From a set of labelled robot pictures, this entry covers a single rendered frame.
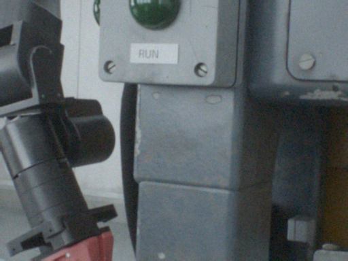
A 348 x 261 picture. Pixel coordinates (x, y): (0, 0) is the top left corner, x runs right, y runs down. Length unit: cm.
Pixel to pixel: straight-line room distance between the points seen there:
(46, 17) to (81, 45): 599
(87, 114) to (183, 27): 36
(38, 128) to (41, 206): 7
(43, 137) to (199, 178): 26
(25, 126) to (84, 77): 598
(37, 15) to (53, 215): 19
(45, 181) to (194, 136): 25
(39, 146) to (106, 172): 588
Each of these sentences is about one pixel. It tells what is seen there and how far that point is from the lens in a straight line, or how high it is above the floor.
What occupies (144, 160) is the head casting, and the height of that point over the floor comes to 119.
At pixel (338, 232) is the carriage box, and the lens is 71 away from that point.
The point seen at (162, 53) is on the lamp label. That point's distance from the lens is 38.
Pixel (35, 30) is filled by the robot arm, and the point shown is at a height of 129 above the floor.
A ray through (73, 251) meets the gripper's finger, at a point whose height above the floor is 109.
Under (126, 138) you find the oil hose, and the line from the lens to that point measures 47.
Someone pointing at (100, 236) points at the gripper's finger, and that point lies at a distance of 65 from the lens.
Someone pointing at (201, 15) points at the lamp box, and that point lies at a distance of 38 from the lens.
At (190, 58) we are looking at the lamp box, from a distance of 38.
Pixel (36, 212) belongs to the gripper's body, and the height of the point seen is 112.
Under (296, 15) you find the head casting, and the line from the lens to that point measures 41.
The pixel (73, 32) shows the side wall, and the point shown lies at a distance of 674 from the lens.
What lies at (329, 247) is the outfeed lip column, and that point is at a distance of 60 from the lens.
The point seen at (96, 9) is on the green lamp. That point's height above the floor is 128.
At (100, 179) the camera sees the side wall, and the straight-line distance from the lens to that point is 656.
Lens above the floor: 123
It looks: 3 degrees down
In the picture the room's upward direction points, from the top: 3 degrees clockwise
